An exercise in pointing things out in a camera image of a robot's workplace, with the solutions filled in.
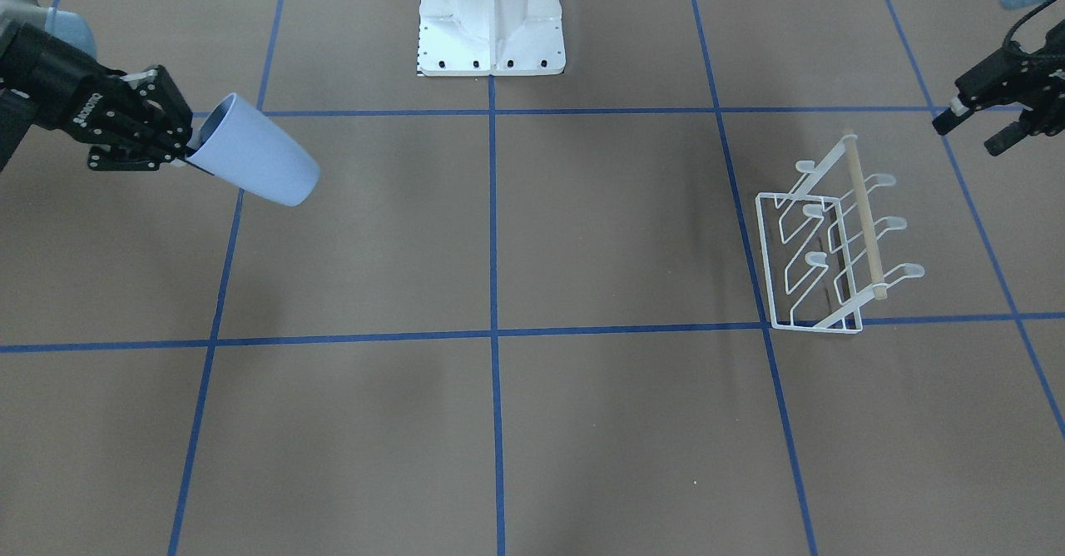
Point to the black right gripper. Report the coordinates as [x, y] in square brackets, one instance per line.
[60, 83]

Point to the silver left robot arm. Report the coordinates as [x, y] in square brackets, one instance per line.
[1035, 7]

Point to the white wire cup holder rack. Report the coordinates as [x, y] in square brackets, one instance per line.
[820, 244]

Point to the light blue plastic cup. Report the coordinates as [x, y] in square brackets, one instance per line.
[238, 144]

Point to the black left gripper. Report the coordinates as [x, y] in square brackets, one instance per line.
[992, 72]

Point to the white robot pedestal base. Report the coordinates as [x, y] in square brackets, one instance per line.
[490, 38]

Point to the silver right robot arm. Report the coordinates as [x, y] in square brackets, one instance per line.
[71, 28]

